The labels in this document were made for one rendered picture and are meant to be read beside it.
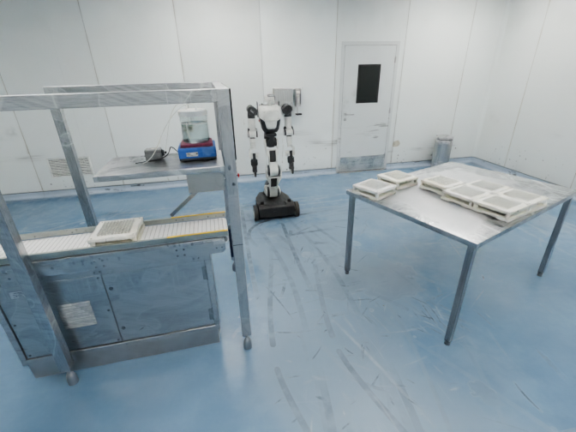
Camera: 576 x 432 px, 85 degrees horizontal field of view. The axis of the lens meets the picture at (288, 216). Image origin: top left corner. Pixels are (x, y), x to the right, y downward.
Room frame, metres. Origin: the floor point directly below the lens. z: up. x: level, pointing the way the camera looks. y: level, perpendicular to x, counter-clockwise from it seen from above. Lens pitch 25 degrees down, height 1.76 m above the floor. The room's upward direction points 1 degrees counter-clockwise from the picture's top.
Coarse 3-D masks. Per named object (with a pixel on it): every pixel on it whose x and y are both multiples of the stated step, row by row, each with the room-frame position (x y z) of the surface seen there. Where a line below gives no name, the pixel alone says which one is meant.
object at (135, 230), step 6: (102, 222) 1.72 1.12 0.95; (138, 222) 1.71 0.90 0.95; (96, 228) 1.64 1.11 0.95; (132, 228) 1.63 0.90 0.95; (138, 228) 1.63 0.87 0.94; (120, 234) 1.56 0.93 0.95; (126, 234) 1.56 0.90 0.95; (132, 234) 1.56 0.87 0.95; (90, 240) 1.50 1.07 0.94; (96, 240) 1.51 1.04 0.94; (102, 240) 1.51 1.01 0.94; (108, 240) 1.52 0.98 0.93; (114, 240) 1.53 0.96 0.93
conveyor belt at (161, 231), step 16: (176, 224) 1.82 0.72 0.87; (192, 224) 1.82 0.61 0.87; (208, 224) 1.81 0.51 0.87; (224, 224) 1.81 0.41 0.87; (32, 240) 1.64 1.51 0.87; (48, 240) 1.64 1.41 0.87; (64, 240) 1.64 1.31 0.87; (80, 240) 1.63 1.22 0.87; (192, 240) 1.62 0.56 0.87; (0, 256) 1.47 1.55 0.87; (64, 256) 1.46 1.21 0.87
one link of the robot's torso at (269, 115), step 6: (258, 108) 3.93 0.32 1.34; (264, 108) 3.86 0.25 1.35; (270, 108) 3.87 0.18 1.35; (276, 108) 3.88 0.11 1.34; (258, 114) 3.89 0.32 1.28; (264, 114) 3.84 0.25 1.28; (270, 114) 3.85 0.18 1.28; (276, 114) 3.87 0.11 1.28; (282, 114) 3.97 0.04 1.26; (264, 120) 3.84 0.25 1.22; (270, 120) 3.85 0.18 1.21; (276, 120) 3.87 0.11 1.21; (264, 126) 3.86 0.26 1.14; (270, 126) 3.86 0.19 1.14; (276, 126) 3.89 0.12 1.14; (270, 132) 3.91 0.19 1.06
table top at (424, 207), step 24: (432, 168) 3.05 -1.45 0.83; (456, 168) 3.03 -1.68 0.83; (480, 168) 3.01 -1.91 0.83; (408, 192) 2.40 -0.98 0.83; (432, 192) 2.39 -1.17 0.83; (552, 192) 2.33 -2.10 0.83; (408, 216) 1.96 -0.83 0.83; (432, 216) 1.94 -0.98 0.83; (456, 216) 1.93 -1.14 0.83; (480, 216) 1.93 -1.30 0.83; (528, 216) 1.91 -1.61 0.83; (456, 240) 1.66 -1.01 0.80; (480, 240) 1.60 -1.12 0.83
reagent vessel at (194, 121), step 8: (184, 112) 1.72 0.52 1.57; (192, 112) 1.72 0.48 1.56; (200, 112) 1.74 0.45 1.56; (184, 120) 1.72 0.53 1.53; (192, 120) 1.72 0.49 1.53; (200, 120) 1.74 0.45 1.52; (184, 128) 1.73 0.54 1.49; (192, 128) 1.72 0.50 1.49; (200, 128) 1.73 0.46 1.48; (184, 136) 1.73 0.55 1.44; (192, 136) 1.72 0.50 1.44; (200, 136) 1.73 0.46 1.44; (208, 136) 1.78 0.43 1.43
